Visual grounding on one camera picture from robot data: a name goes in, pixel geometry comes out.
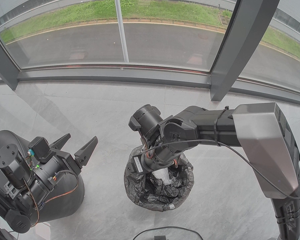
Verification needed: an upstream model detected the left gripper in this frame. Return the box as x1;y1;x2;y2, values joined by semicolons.
33;133;99;192

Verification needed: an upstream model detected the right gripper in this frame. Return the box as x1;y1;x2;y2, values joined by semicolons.
125;149;180;177

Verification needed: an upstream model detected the black plastic bag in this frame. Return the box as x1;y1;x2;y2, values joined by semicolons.
124;146;195;212

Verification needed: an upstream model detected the white trash bin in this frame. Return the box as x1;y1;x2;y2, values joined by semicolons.
152;168;176;209

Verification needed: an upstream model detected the window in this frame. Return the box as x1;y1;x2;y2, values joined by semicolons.
0;0;300;102

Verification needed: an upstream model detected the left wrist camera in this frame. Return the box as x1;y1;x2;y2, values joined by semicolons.
27;136;51;163

